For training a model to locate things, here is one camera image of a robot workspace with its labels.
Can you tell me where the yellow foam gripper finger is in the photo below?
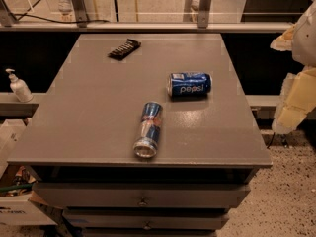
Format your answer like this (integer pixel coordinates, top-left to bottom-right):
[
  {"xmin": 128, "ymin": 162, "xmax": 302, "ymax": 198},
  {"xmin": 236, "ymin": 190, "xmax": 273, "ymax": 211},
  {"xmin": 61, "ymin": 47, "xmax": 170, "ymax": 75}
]
[
  {"xmin": 272, "ymin": 66, "xmax": 316, "ymax": 134},
  {"xmin": 270, "ymin": 25, "xmax": 295, "ymax": 51}
]

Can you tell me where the top drawer knob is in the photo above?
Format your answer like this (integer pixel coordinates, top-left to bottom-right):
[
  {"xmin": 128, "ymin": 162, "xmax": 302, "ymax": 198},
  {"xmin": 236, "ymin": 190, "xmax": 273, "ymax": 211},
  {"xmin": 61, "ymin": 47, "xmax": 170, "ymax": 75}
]
[{"xmin": 138, "ymin": 197, "xmax": 148, "ymax": 207}]

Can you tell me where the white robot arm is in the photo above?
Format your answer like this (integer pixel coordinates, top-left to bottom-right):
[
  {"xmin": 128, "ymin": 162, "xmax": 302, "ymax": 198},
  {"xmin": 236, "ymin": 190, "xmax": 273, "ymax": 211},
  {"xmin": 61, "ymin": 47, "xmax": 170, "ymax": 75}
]
[{"xmin": 270, "ymin": 1, "xmax": 316, "ymax": 135}]

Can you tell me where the white pump dispenser bottle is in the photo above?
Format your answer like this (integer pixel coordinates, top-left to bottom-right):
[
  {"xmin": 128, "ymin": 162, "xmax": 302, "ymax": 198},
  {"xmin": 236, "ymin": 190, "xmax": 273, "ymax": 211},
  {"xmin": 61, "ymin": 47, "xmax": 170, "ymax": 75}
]
[{"xmin": 6, "ymin": 68, "xmax": 33, "ymax": 103}]

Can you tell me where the drawer knob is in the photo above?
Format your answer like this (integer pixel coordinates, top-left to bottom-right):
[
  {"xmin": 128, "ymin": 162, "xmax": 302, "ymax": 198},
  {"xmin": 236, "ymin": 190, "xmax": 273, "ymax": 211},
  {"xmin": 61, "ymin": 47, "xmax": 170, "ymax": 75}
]
[
  {"xmin": 138, "ymin": 197, "xmax": 148, "ymax": 207},
  {"xmin": 143, "ymin": 222, "xmax": 152, "ymax": 231}
]

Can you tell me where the black cable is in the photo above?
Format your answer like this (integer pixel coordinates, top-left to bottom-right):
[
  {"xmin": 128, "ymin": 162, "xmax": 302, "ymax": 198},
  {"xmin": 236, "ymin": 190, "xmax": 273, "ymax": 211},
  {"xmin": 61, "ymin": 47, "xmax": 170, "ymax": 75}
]
[{"xmin": 9, "ymin": 13, "xmax": 112, "ymax": 25}]

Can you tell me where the white cardboard box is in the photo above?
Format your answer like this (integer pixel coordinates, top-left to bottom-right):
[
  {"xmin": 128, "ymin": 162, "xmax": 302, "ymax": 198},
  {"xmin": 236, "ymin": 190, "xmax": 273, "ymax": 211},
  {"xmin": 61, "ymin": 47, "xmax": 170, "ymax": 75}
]
[{"xmin": 0, "ymin": 119, "xmax": 55, "ymax": 226}]

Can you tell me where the blue pepsi can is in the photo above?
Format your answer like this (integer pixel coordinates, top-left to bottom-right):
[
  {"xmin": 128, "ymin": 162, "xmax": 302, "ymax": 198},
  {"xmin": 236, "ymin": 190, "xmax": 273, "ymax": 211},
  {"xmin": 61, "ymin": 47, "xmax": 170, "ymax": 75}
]
[{"xmin": 167, "ymin": 72, "xmax": 212, "ymax": 97}]

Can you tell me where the grey drawer cabinet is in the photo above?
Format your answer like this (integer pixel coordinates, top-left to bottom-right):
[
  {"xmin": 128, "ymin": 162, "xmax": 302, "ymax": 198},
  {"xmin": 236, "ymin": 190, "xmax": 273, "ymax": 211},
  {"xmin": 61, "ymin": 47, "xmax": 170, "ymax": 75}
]
[{"xmin": 10, "ymin": 34, "xmax": 272, "ymax": 237}]

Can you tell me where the red bull can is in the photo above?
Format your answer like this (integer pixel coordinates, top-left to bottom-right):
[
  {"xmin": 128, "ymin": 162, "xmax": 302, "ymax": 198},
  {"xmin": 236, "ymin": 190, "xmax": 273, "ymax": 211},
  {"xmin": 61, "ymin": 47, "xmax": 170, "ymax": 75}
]
[{"xmin": 133, "ymin": 102, "xmax": 163, "ymax": 158}]

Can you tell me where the grey metal railing frame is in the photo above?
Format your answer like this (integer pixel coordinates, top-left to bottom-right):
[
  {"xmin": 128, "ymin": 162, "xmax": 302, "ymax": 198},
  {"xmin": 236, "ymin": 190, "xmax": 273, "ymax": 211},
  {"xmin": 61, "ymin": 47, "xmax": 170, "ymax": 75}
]
[{"xmin": 1, "ymin": 0, "xmax": 296, "ymax": 33}]

